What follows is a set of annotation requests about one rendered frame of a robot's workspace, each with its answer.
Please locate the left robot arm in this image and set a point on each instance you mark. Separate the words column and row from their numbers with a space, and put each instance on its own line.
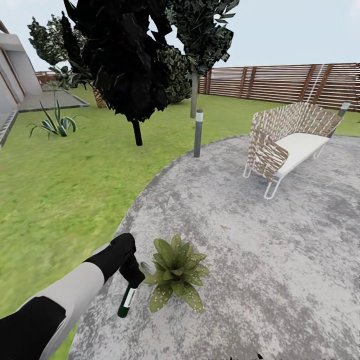
column 39, row 326

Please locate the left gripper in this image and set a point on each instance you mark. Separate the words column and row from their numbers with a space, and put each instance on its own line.
column 134, row 275

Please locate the insectifuge atomizer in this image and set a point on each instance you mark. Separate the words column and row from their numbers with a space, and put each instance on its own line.
column 126, row 301

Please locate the pot plant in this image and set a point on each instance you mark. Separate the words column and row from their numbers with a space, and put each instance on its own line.
column 176, row 266

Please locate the bush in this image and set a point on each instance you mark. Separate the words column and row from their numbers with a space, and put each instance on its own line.
column 62, row 123
column 74, row 80
column 61, row 76
column 177, row 88

